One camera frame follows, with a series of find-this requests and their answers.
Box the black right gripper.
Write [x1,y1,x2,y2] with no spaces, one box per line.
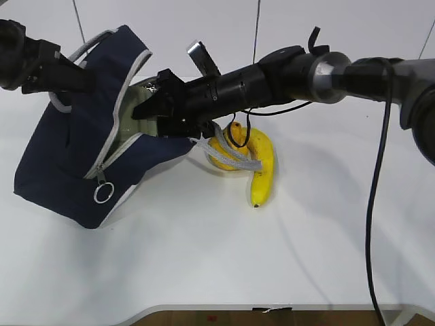
[131,65,272,138]

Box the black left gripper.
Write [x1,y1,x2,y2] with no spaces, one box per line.
[21,39,96,94]

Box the navy blue lunch bag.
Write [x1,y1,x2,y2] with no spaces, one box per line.
[13,24,263,230]

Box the yellow toy pear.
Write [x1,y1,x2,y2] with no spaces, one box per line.
[207,122,253,171]

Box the yellow banana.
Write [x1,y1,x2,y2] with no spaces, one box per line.
[247,128,275,208]

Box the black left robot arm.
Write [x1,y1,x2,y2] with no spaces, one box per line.
[1,19,96,94]

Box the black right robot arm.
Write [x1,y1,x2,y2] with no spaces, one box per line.
[132,29,434,162]

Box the black tape on table edge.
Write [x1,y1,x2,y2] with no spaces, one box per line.
[251,306,293,314]

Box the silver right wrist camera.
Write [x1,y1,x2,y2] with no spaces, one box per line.
[186,40,220,77]

